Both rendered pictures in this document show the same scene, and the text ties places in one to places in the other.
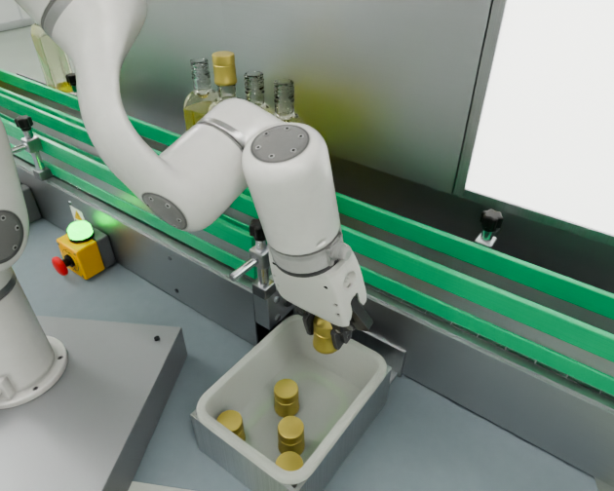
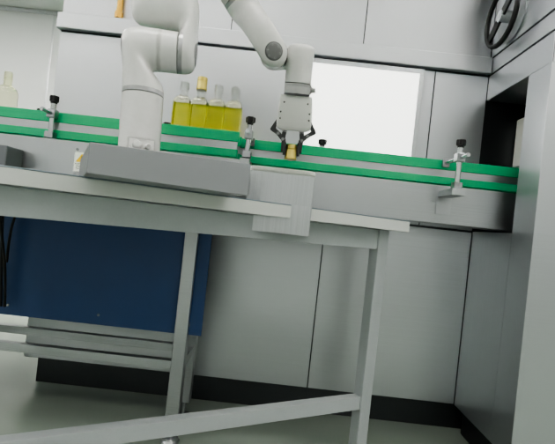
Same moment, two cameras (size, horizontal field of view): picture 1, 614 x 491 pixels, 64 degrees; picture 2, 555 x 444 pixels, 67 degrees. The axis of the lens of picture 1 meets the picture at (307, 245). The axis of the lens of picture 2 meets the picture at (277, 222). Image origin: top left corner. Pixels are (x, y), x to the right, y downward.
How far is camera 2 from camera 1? 1.13 m
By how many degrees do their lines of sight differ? 50
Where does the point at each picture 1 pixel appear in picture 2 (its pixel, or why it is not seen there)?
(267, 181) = (305, 48)
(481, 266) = not seen: hidden behind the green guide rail
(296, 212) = (309, 62)
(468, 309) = (329, 162)
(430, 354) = (317, 188)
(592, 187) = (348, 134)
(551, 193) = (336, 139)
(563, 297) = not seen: hidden behind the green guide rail
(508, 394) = (352, 192)
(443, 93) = not seen: hidden behind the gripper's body
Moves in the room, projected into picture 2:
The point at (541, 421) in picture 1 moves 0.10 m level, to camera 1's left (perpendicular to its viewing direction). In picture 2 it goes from (366, 199) to (344, 196)
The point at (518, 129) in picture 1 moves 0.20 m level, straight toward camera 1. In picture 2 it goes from (321, 117) to (339, 102)
